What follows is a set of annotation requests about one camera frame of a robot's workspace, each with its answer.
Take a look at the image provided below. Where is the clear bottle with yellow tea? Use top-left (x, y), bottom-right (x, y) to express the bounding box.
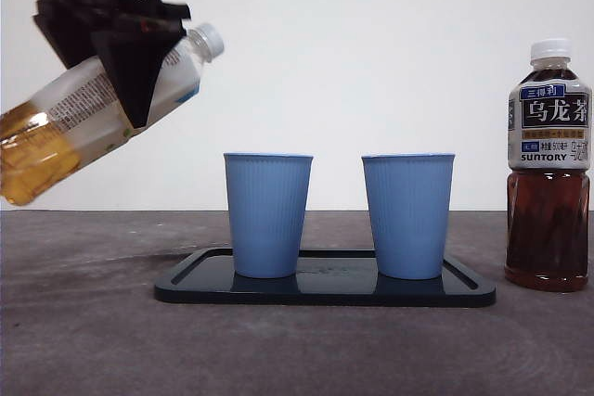
top-left (0, 22), bottom-right (226, 208)

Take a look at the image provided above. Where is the blue ribbed cup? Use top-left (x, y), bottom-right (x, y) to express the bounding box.
top-left (360, 152), bottom-right (457, 281)
top-left (223, 152), bottom-right (315, 280)

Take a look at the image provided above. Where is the dark oolong tea bottle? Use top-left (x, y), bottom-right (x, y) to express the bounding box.
top-left (504, 38), bottom-right (594, 293)

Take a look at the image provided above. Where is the dark teal rectangular tray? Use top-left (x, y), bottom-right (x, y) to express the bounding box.
top-left (153, 248), bottom-right (497, 309)

